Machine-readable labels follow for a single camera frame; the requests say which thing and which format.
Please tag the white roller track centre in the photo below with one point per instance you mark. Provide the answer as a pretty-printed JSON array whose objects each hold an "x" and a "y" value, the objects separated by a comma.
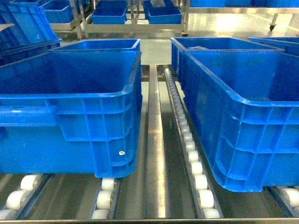
[{"x": 204, "y": 198}]

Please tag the blue bin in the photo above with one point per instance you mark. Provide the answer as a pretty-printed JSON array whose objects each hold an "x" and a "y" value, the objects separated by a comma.
[
  {"x": 71, "y": 112},
  {"x": 102, "y": 44},
  {"x": 244, "y": 106},
  {"x": 181, "y": 44}
]

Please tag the blue bin rear right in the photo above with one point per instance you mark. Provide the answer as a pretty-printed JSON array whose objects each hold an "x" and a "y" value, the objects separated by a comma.
[{"x": 181, "y": 44}]

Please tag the blue bin front right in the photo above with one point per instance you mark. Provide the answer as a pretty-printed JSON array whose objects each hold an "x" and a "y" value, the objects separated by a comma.
[{"x": 244, "y": 106}]

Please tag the steel divider rail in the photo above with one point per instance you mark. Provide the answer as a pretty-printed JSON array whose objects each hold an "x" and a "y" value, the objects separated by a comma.
[{"x": 157, "y": 199}]

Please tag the blue bin front left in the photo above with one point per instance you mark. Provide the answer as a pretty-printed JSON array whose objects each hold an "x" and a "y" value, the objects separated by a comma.
[{"x": 71, "y": 112}]

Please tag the white roller track far right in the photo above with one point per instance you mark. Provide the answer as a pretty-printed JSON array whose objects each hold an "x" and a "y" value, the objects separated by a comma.
[{"x": 291, "y": 195}]

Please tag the blue bin rear left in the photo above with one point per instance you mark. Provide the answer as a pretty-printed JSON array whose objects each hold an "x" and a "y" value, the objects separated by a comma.
[{"x": 102, "y": 44}]

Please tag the white roller track far left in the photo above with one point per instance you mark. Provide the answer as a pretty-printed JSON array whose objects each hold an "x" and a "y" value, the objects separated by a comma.
[{"x": 18, "y": 198}]

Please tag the white roller track left-centre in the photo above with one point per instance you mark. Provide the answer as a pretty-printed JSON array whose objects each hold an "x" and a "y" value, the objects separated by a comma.
[{"x": 104, "y": 199}]

